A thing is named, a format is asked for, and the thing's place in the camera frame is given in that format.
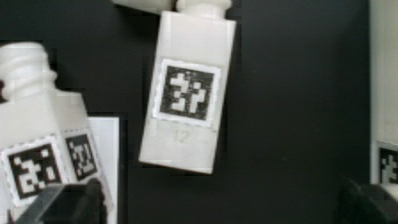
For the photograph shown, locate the white leg far right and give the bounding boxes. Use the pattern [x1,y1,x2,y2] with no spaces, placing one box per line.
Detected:
[369,0,398,184]

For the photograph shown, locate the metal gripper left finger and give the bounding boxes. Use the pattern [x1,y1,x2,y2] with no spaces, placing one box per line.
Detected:
[12,179,108,224]

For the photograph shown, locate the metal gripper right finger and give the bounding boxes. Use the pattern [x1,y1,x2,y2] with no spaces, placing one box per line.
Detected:
[337,180,398,224]

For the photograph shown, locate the white leg centre back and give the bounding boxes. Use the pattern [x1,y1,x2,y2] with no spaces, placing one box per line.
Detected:
[0,42,108,216]

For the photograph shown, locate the white leg with tag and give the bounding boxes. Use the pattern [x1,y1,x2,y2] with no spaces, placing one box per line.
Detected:
[138,0,236,174]

